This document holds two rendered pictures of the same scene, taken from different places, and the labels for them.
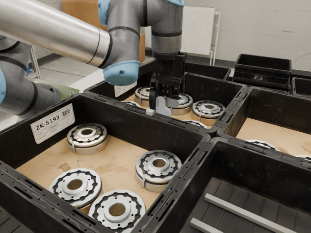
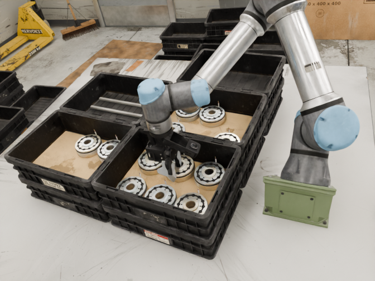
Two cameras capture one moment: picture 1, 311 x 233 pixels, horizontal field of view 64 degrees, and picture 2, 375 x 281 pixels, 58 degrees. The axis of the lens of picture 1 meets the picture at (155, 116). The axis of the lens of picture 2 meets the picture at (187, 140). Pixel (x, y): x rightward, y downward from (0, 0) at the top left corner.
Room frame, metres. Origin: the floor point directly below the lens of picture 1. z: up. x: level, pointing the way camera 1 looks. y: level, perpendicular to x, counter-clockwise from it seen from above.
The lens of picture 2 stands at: (1.43, 0.05, 1.68)
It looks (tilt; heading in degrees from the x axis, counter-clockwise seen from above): 41 degrees down; 180
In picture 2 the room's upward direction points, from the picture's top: 11 degrees counter-clockwise
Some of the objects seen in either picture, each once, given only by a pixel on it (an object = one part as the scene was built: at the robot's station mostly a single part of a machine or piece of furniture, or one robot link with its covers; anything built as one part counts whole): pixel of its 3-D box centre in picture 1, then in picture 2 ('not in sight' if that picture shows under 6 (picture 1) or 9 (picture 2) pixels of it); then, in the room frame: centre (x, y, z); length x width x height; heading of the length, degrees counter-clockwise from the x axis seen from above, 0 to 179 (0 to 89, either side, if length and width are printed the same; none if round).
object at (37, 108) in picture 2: not in sight; (43, 120); (-0.64, -0.96, 0.31); 0.40 x 0.30 x 0.34; 155
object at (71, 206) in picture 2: not in sight; (86, 172); (0.45, -0.37, 0.76); 0.40 x 0.30 x 0.12; 58
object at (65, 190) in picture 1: (75, 185); (211, 112); (0.35, 0.16, 0.86); 0.05 x 0.05 x 0.01
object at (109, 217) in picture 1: (117, 210); not in sight; (0.29, 0.07, 0.86); 0.05 x 0.05 x 0.01
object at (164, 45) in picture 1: (166, 42); (158, 122); (0.63, -0.03, 1.07); 0.08 x 0.08 x 0.05
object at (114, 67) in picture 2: not in sight; (106, 68); (-0.50, -0.37, 0.71); 0.22 x 0.19 x 0.01; 65
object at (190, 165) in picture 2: not in sight; (179, 165); (0.60, 0.00, 0.86); 0.10 x 0.10 x 0.01
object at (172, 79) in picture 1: (168, 73); (162, 141); (0.62, -0.03, 0.99); 0.09 x 0.08 x 0.12; 66
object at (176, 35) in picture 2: not in sight; (188, 47); (-1.38, 0.20, 0.31); 0.40 x 0.30 x 0.34; 65
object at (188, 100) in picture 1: (177, 99); (159, 196); (0.72, -0.07, 0.86); 0.10 x 0.10 x 0.01
